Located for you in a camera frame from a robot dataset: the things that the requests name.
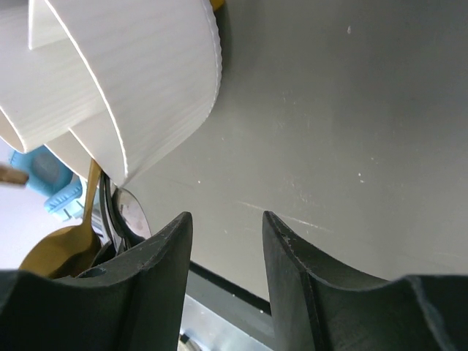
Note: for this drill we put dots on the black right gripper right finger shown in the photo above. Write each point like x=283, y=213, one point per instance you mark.
x=319, y=303

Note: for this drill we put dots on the black spoon long handle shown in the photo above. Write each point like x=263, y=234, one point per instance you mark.
x=109, y=220

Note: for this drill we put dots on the silver ornate spoon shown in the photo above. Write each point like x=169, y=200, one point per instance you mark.
x=130, y=219

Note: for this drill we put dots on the light blue headphones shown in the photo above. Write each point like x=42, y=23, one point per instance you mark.
x=51, y=178

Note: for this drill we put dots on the gold spoon green handle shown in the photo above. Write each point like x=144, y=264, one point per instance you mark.
x=70, y=250

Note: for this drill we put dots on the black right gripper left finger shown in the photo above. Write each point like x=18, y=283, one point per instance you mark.
x=131, y=302

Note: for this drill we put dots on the copper utensil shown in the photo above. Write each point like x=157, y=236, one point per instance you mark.
x=12, y=176

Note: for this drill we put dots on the white divided round container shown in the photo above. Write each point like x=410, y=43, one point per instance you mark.
x=122, y=83

